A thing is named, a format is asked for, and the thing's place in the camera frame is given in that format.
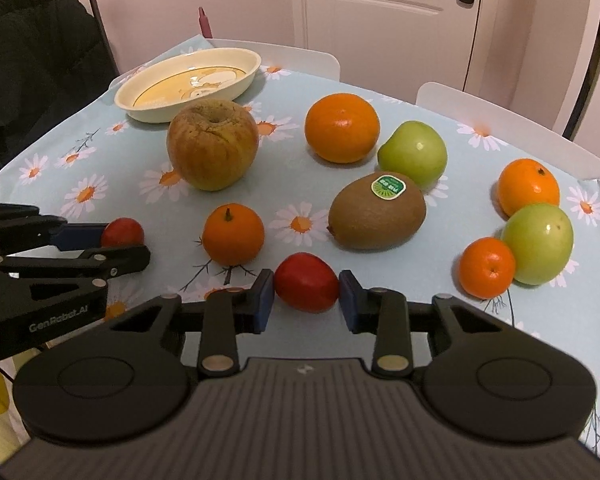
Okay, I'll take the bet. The brown kiwi with sticker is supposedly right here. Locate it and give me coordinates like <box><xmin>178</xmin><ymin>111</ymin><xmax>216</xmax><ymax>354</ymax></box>
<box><xmin>327</xmin><ymin>171</ymin><xmax>427</xmax><ymax>250</ymax></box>

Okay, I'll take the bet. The red cherry tomato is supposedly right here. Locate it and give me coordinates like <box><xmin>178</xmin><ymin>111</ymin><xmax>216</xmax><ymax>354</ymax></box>
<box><xmin>100</xmin><ymin>217</ymin><xmax>145</xmax><ymax>247</ymax></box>
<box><xmin>274</xmin><ymin>252</ymin><xmax>339</xmax><ymax>313</ymax></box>

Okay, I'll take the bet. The small tangerine with stem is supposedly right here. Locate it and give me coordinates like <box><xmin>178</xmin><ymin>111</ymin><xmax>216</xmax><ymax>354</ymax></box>
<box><xmin>201</xmin><ymin>203</ymin><xmax>265</xmax><ymax>266</ymax></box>

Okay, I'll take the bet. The white chair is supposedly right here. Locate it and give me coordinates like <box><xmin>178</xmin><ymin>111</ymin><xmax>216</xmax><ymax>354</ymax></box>
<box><xmin>416</xmin><ymin>81</ymin><xmax>600</xmax><ymax>180</ymax></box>
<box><xmin>208</xmin><ymin>38</ymin><xmax>340</xmax><ymax>81</ymax></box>

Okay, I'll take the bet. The brownish wrinkled apple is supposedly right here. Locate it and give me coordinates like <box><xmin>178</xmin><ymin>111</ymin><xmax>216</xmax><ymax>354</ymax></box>
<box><xmin>166</xmin><ymin>99</ymin><xmax>259</xmax><ymax>192</ymax></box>

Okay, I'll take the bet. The green apple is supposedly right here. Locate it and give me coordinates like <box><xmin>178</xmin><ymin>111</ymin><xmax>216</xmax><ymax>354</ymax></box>
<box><xmin>501</xmin><ymin>203</ymin><xmax>573</xmax><ymax>286</ymax></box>
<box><xmin>377</xmin><ymin>120</ymin><xmax>448</xmax><ymax>190</ymax></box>

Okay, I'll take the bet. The daisy print tablecloth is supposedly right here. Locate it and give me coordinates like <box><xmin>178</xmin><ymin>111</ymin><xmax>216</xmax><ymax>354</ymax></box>
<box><xmin>0</xmin><ymin>34</ymin><xmax>600</xmax><ymax>466</ymax></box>

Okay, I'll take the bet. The white door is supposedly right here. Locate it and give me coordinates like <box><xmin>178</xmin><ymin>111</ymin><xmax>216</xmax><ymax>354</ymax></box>
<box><xmin>291</xmin><ymin>0</ymin><xmax>483</xmax><ymax>102</ymax></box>

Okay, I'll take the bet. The cream oval bowl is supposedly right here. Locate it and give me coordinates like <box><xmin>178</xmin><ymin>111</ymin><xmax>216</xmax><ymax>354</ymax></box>
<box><xmin>114</xmin><ymin>48</ymin><xmax>261</xmax><ymax>124</ymax></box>

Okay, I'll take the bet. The grey metal pole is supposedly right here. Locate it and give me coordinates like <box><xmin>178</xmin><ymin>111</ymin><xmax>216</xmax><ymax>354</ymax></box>
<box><xmin>88</xmin><ymin>0</ymin><xmax>120</xmax><ymax>76</ymax></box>

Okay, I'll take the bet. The black jacket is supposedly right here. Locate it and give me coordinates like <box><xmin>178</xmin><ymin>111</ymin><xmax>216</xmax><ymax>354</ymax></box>
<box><xmin>0</xmin><ymin>0</ymin><xmax>118</xmax><ymax>170</ymax></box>

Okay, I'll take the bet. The medium orange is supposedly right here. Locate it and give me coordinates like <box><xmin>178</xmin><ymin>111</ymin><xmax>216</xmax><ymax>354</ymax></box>
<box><xmin>496</xmin><ymin>158</ymin><xmax>560</xmax><ymax>217</ymax></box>

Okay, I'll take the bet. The large orange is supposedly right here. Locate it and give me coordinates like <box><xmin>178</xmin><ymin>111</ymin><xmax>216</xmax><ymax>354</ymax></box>
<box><xmin>304</xmin><ymin>93</ymin><xmax>380</xmax><ymax>164</ymax></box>

